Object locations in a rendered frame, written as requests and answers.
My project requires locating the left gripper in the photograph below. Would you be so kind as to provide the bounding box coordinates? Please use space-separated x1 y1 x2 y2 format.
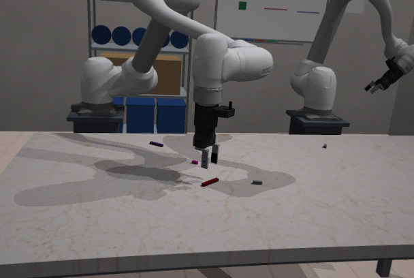
364 57 413 94

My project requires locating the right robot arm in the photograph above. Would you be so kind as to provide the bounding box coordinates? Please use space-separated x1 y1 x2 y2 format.
71 0 273 116

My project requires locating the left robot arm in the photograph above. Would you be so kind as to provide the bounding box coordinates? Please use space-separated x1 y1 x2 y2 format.
290 0 414 121

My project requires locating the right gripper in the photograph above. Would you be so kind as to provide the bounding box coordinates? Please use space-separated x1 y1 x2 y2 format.
193 85 235 169

